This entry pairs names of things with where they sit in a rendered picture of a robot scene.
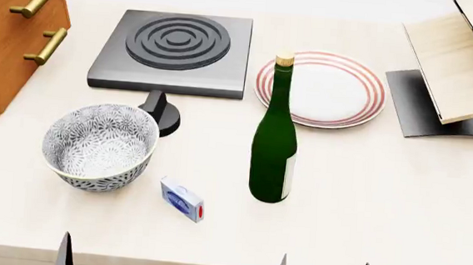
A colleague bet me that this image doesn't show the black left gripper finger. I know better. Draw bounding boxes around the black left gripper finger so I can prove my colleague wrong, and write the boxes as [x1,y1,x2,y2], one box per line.
[52,229,77,265]

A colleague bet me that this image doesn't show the white plate red rings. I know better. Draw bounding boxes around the white plate red rings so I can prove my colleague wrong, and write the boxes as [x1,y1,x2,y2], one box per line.
[251,47,391,133]

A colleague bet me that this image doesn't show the black stove knob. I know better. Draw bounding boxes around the black stove knob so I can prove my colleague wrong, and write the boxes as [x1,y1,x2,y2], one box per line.
[135,88,184,140]

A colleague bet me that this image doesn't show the green wine bottle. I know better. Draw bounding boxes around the green wine bottle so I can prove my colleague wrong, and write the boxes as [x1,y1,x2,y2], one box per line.
[246,47,306,206]

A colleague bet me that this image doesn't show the small blue white box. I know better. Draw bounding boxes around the small blue white box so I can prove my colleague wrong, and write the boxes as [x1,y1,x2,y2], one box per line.
[157,174,208,225]

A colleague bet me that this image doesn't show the light wooden rack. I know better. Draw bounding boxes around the light wooden rack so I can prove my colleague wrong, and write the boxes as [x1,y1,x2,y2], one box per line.
[395,0,473,128]

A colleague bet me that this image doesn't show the grey electric hot plate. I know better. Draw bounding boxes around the grey electric hot plate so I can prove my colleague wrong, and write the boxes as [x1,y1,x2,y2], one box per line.
[85,7,255,101]

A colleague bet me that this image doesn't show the grey floral patterned bowl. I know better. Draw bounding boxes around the grey floral patterned bowl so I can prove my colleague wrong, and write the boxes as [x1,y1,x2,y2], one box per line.
[38,99,163,197]

